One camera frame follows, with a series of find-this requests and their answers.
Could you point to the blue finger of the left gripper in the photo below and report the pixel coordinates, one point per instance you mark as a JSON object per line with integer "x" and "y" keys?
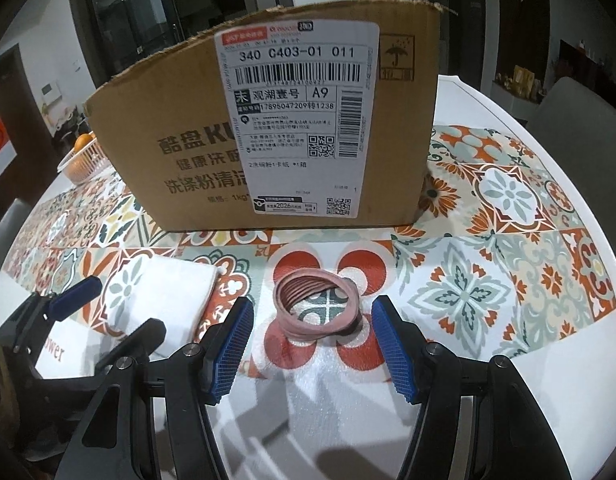
{"x": 73, "y": 299}
{"x": 139, "y": 345}

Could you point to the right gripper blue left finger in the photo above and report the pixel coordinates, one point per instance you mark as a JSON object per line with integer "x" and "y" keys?
{"x": 115, "y": 438}

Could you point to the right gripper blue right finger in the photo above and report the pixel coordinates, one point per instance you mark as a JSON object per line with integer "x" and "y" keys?
{"x": 509, "y": 437}

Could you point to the folded white cloth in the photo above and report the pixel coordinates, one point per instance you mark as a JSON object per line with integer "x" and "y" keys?
{"x": 174, "y": 291}

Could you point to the grey chair near left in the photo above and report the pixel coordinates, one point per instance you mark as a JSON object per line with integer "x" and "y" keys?
{"x": 10, "y": 225}

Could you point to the grey chair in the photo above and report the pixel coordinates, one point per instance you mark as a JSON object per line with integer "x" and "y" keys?
{"x": 10, "y": 225}
{"x": 578, "y": 129}

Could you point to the pink plastic fruit basket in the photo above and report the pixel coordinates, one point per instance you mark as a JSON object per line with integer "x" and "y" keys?
{"x": 85, "y": 165}

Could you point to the oranges in basket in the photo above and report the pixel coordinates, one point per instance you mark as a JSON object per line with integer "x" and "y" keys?
{"x": 82, "y": 141}

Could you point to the patterned tile table runner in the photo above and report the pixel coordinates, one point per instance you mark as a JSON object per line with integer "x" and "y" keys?
{"x": 498, "y": 262}

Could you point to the brown cardboard box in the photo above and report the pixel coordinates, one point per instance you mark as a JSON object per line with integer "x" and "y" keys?
{"x": 164, "y": 124}

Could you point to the white shipping label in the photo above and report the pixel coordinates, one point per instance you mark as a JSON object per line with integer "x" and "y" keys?
{"x": 300, "y": 98}

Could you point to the grey chair right side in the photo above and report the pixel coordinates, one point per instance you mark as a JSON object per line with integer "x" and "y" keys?
{"x": 578, "y": 129}

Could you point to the white intercom wall panel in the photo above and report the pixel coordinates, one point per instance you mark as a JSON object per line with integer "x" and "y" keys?
{"x": 51, "y": 93}

